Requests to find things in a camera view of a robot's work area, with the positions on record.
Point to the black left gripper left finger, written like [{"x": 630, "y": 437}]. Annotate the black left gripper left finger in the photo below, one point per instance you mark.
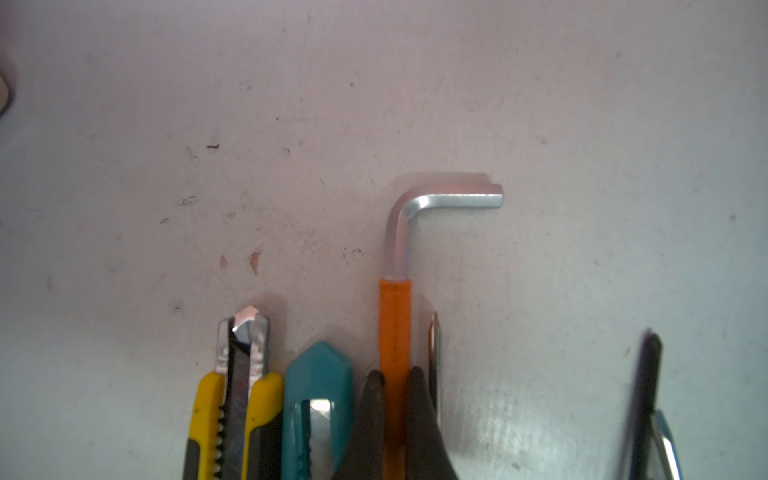
[{"x": 363, "y": 456}]

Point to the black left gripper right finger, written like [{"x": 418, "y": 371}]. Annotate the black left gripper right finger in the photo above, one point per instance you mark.
[{"x": 426, "y": 456}]

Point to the teal utility knife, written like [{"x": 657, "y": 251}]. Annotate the teal utility knife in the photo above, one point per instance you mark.
[{"x": 318, "y": 412}]

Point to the thin red precision screwdriver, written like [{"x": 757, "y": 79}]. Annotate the thin red precision screwdriver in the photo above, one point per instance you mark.
[{"x": 434, "y": 363}]

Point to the yellow black utility knife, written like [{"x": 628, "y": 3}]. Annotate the yellow black utility knife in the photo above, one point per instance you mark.
[{"x": 236, "y": 422}]

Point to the orange handled hex key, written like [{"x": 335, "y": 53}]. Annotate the orange handled hex key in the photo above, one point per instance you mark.
[{"x": 395, "y": 301}]

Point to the orange black screwdriver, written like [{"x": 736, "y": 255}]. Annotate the orange black screwdriver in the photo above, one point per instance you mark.
[{"x": 635, "y": 446}]

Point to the silver small screwdriver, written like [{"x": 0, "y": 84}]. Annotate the silver small screwdriver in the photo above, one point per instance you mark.
[{"x": 663, "y": 461}]

